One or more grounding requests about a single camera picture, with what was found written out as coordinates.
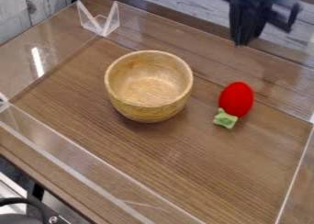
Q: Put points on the clear acrylic table guard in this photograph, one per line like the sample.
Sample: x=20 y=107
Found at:
x=181 y=171

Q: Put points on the clear acrylic corner bracket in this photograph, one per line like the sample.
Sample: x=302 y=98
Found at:
x=99 y=24

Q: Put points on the red felt strawberry toy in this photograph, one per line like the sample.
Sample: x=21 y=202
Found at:
x=235 y=101

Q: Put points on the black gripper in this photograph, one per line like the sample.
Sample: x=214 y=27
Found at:
x=251 y=14

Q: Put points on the light wooden bowl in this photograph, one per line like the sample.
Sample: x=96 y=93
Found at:
x=148 y=84

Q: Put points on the black table leg mount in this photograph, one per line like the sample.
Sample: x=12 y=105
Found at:
x=21 y=205

